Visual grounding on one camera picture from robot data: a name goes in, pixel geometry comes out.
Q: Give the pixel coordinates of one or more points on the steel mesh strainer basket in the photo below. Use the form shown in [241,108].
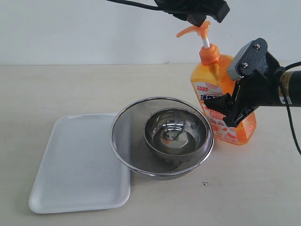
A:
[128,144]

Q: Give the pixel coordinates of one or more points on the small stainless steel bowl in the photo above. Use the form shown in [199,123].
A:
[175,134]

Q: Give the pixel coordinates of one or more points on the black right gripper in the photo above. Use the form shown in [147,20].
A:
[250,92]

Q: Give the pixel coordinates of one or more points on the orange dish soap pump bottle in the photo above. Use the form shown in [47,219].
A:
[209,80]

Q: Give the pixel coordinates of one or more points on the white rectangular plastic tray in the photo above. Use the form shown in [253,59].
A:
[79,170]

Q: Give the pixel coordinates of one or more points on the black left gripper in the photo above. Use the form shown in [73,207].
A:
[195,11]

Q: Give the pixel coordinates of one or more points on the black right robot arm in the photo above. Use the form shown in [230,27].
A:
[292,86]

